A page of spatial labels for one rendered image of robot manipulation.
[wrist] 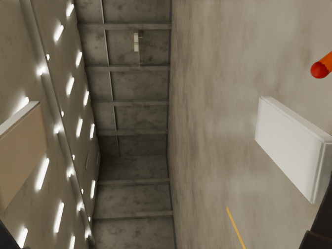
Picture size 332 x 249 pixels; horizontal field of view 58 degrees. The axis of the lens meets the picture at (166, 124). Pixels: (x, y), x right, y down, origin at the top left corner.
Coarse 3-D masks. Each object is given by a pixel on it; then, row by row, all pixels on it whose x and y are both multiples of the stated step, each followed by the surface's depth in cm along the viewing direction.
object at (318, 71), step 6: (330, 54) 39; (324, 60) 39; (330, 60) 39; (312, 66) 40; (318, 66) 39; (324, 66) 39; (330, 66) 39; (312, 72) 40; (318, 72) 39; (324, 72) 39; (330, 72) 39; (318, 78) 40
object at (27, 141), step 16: (16, 112) 15; (32, 112) 16; (0, 128) 13; (16, 128) 14; (32, 128) 16; (0, 144) 12; (16, 144) 14; (32, 144) 16; (0, 160) 12; (16, 160) 14; (32, 160) 16; (0, 176) 12; (16, 176) 14; (0, 192) 12; (16, 192) 14; (0, 208) 12
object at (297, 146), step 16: (272, 112) 16; (288, 112) 15; (256, 128) 19; (272, 128) 16; (288, 128) 15; (304, 128) 13; (320, 128) 13; (272, 144) 16; (288, 144) 15; (304, 144) 13; (320, 144) 12; (288, 160) 15; (304, 160) 13; (320, 160) 12; (288, 176) 15; (304, 176) 13; (320, 176) 12; (304, 192) 13; (320, 192) 13
